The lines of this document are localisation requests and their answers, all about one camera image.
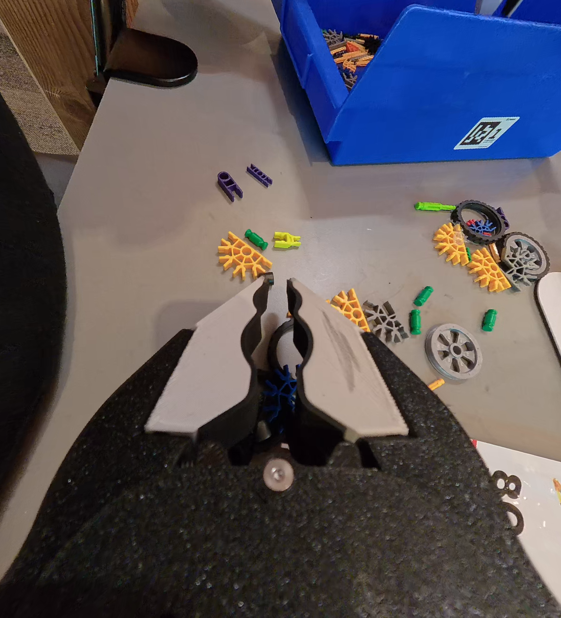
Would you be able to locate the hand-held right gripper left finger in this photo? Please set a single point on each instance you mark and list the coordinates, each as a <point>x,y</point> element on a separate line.
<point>203,376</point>

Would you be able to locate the grey cylinder spacer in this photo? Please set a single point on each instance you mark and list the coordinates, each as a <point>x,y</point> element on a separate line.
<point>262,429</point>

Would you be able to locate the small black rubber tire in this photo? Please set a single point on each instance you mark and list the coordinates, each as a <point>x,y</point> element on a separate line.
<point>459,217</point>

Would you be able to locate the grey snowflake connector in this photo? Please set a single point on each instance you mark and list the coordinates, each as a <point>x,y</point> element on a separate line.
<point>519,263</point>

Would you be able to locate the purple ladder connector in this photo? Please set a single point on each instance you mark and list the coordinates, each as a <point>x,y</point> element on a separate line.
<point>259,175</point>

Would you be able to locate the lime green rod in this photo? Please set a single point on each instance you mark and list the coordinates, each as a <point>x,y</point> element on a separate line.
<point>434,206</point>

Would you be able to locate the short dark green rod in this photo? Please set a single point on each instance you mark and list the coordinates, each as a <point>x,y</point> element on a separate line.
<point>256,239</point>
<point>423,295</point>
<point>414,322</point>
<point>489,320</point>

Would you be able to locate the grey spoked wheel hub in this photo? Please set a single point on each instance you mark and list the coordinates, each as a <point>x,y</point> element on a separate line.
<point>434,359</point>

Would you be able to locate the grey wheel with tire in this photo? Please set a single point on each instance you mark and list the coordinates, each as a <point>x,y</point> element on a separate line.
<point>546,256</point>

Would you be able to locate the blue plastic parts bin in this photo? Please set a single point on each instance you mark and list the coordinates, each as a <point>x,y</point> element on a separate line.
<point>430,87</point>

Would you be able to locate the tiny orange rod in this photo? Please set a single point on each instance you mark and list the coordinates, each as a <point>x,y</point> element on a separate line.
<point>493,251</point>

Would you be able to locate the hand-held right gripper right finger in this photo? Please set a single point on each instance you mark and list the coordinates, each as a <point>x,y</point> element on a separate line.
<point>352,381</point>

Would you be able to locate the pile of toy building pieces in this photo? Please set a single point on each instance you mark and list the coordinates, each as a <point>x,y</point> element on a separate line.
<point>352,53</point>

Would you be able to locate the dark grey fan connector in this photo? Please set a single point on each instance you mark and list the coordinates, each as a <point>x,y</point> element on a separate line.
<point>385,321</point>

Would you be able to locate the wooden partition panel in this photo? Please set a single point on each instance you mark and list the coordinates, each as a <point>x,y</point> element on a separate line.
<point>43,58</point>

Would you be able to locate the black desk clamp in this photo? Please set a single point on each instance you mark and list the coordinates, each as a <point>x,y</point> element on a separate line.
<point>155,62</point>

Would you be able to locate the purple clip piece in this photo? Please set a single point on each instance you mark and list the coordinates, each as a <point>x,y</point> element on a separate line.
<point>503,216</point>

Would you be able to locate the printed toy set bag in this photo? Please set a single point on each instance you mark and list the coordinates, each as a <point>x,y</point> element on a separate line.
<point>550,555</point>

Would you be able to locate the blue snowflake connector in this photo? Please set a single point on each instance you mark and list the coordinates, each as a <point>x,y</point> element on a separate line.
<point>280,386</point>

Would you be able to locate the small blue connector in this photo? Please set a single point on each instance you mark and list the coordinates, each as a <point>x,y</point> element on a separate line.
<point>482,226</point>

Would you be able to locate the yellow fan connector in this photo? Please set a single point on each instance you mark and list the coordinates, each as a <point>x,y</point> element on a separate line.
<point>488,270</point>
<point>241,258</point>
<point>449,244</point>
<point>352,309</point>

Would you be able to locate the large black rubber tire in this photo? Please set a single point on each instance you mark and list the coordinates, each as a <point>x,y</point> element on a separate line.
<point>275,338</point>

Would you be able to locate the short orange rod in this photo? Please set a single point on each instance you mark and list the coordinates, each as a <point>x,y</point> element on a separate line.
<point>436,384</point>

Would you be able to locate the yellow-green clip connector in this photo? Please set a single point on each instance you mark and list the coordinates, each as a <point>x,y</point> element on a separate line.
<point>287,240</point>

